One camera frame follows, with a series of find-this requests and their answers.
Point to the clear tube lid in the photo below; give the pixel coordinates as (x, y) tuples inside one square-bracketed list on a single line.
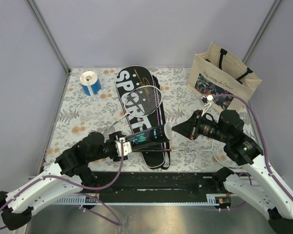
[(168, 131)]

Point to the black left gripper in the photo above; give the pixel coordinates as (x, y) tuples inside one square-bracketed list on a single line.
[(115, 136)]

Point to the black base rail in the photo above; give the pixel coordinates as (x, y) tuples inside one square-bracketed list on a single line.
[(161, 187)]

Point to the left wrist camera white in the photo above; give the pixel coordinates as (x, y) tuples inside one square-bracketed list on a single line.
[(123, 148)]

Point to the floral patterned table cloth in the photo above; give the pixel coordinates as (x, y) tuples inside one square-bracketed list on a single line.
[(81, 114)]

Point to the black racket cover bag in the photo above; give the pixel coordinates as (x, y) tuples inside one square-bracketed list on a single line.
[(127, 80)]

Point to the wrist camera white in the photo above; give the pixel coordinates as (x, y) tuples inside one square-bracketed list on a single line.
[(207, 101), (123, 148)]

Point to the beige floral tote bag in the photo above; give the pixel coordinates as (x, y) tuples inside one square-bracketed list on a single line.
[(218, 71)]

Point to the black teal shuttlecock tube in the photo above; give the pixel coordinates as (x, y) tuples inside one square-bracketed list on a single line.
[(146, 138)]

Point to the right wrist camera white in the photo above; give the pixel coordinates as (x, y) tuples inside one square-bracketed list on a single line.
[(207, 101)]

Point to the black handled badminton racket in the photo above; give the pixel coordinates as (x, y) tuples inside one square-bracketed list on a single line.
[(161, 150)]

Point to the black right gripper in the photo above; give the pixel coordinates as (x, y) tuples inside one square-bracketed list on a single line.
[(190, 128)]

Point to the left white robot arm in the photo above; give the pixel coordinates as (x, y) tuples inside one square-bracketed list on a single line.
[(69, 174)]

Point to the blue white tape roll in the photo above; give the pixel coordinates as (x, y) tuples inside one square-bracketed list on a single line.
[(90, 83)]

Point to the white badminton racket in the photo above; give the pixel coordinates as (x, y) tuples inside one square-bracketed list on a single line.
[(141, 102)]

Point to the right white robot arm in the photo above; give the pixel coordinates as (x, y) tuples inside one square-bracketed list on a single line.
[(275, 200)]

